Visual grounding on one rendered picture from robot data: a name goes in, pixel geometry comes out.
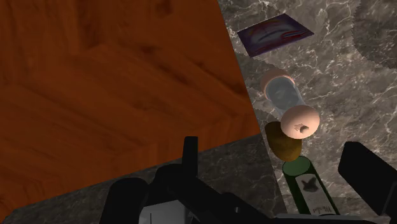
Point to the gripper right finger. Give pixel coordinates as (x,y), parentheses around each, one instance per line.
(369,173)

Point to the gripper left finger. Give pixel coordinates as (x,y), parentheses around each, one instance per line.
(189,155)

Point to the dark green labelled bottle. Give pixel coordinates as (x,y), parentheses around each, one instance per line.
(294,169)

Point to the glass grinder with pink caps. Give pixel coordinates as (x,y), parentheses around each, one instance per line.
(299,121)

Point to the brown kiwi fruit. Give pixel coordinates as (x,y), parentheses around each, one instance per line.
(282,145)

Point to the purple patterned book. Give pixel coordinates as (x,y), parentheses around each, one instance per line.
(274,34)

